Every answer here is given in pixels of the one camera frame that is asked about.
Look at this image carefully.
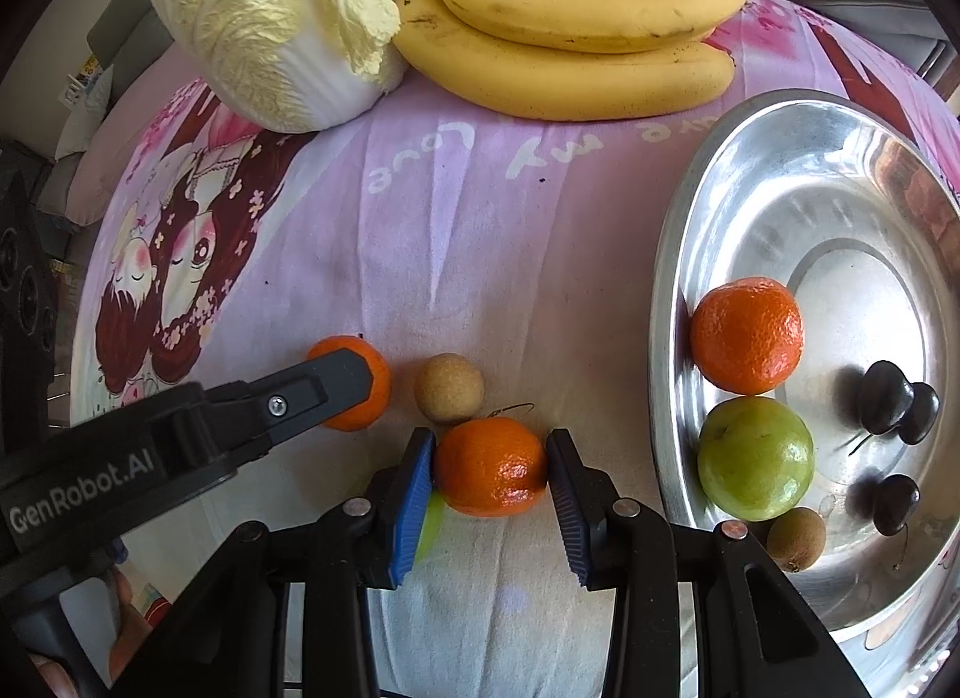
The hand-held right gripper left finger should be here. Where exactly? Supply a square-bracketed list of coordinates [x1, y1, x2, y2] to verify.
[111, 428, 437, 698]

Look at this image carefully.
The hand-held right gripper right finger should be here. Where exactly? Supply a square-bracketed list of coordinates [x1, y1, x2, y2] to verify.
[546, 428, 875, 698]

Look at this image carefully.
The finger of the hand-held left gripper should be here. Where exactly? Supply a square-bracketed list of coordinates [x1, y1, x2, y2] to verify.
[201, 351, 374, 472]

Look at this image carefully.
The green oval fruit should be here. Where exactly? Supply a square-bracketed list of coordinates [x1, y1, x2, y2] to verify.
[412, 492, 447, 560]
[697, 396, 816, 523]

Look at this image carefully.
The orange mandarin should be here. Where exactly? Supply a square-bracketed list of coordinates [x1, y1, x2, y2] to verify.
[306, 335, 392, 433]
[690, 278, 805, 397]
[433, 417, 548, 517]

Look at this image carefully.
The brown longan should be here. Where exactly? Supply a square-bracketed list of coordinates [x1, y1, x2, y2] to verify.
[765, 507, 827, 573]
[415, 353, 483, 423]

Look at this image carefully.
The dark cherry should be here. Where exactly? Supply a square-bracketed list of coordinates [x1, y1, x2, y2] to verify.
[857, 360, 916, 436]
[872, 474, 921, 538]
[898, 383, 941, 445]

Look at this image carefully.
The silver metal plate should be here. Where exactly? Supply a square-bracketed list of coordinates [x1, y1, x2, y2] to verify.
[649, 89, 960, 661]

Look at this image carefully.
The cartoon printed blanket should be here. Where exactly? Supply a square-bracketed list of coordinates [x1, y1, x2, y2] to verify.
[71, 0, 960, 698]

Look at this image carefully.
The pale blue pillow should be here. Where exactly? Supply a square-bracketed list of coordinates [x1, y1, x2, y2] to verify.
[56, 68, 113, 160]

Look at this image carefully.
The napa cabbage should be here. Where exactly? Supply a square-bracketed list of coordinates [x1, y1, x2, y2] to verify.
[142, 0, 410, 135]

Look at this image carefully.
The white printed package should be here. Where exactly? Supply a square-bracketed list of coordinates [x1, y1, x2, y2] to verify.
[64, 56, 104, 106]

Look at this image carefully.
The grey sofa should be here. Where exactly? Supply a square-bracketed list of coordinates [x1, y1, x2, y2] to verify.
[86, 0, 173, 95]

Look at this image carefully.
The bunch of yellow bananas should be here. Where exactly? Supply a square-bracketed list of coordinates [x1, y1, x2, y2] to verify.
[390, 0, 737, 123]

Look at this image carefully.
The yellow banana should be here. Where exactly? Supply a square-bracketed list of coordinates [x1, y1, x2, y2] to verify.
[431, 0, 756, 54]

